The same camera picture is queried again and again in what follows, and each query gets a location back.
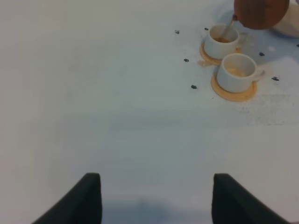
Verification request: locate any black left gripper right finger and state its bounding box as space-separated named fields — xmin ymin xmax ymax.
xmin=211 ymin=174 xmax=288 ymax=224

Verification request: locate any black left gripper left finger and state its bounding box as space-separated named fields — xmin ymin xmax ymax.
xmin=34 ymin=173 xmax=102 ymax=224

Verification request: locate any brown clay teapot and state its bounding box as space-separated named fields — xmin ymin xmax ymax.
xmin=234 ymin=0 xmax=290 ymax=30

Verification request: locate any beige round teapot saucer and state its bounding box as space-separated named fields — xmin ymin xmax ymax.
xmin=271 ymin=0 xmax=299 ymax=38

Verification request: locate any near orange round coaster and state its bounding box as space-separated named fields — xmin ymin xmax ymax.
xmin=211 ymin=74 xmax=258 ymax=102

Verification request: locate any orange round coaster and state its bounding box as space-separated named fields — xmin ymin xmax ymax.
xmin=199 ymin=43 xmax=242 ymax=66
xmin=211 ymin=74 xmax=258 ymax=102

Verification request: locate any near white teacup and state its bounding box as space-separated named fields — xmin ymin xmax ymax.
xmin=216 ymin=53 xmax=265 ymax=93

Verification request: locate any white teacup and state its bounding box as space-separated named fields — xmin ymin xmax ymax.
xmin=204 ymin=25 xmax=240 ymax=60
xmin=216 ymin=53 xmax=265 ymax=93

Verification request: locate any far orange round coaster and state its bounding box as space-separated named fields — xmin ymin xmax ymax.
xmin=199 ymin=43 xmax=242 ymax=66

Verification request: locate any far white teacup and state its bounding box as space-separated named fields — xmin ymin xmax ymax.
xmin=204 ymin=25 xmax=240 ymax=60

